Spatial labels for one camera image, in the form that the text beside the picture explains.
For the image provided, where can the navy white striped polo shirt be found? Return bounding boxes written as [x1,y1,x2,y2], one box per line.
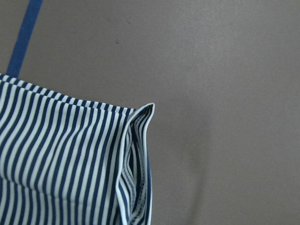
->
[0,75,155,225]

